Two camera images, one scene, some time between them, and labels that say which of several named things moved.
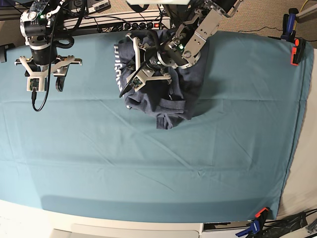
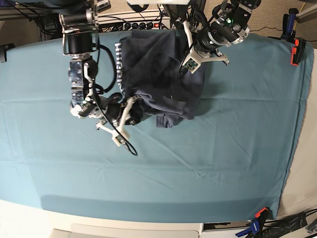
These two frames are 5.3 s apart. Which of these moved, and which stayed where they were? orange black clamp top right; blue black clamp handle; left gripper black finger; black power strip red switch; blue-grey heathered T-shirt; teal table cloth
Moved: left gripper black finger; blue-grey heathered T-shirt
Stayed: blue black clamp handle; teal table cloth; black power strip red switch; orange black clamp top right
